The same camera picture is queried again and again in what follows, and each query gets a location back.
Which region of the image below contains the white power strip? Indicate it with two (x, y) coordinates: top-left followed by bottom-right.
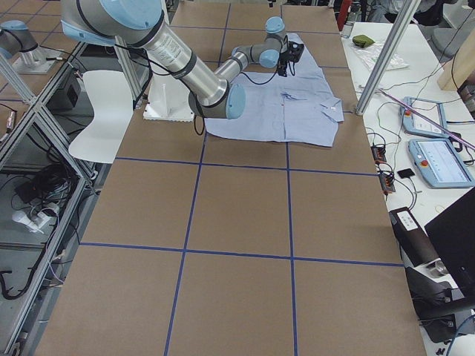
(12, 211), (50, 234)

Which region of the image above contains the aluminium frame post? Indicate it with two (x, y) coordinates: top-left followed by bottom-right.
(356, 0), (420, 116)

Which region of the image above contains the clear plastic bag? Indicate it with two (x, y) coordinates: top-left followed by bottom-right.
(353, 41), (410, 71)

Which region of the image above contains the blue teach pendant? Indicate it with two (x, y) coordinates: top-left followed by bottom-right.
(399, 96), (463, 139)
(408, 138), (474, 188)

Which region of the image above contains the reacher grabber stick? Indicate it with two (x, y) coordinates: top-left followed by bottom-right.
(376, 89), (475, 151)

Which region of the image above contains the black label printer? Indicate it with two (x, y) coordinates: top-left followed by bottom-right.
(389, 207), (439, 266)

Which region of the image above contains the far blue teach pendant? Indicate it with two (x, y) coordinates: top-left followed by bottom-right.
(399, 96), (463, 139)

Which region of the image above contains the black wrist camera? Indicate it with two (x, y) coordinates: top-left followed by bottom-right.
(286, 41), (305, 63)

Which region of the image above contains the black computer monitor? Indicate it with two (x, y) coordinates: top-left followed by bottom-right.
(425, 189), (474, 296)

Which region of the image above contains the clear water bottle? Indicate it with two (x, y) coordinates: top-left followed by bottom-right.
(341, 1), (361, 39)

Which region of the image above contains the orange circuit board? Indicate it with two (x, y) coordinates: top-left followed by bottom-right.
(379, 171), (396, 196)
(371, 145), (387, 164)

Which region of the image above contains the white camera stand pedestal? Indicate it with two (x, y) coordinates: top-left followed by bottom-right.
(143, 74), (194, 122)

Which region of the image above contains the green cloth pouch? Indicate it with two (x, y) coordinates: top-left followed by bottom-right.
(352, 34), (375, 48)

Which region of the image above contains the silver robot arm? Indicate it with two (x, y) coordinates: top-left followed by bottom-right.
(1, 20), (39, 59)
(61, 0), (288, 119)

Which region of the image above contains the light blue striped shirt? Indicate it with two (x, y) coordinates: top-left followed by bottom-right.
(205, 49), (344, 147)

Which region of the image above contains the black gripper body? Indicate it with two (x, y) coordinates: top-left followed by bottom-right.
(278, 44), (292, 69)

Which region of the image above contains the near blue teach pendant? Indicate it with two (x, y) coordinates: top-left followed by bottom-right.
(408, 138), (474, 188)

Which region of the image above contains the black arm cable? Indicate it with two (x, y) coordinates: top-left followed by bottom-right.
(111, 35), (298, 136)

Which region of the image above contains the white plastic chair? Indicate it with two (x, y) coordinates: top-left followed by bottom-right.
(68, 70), (134, 164)

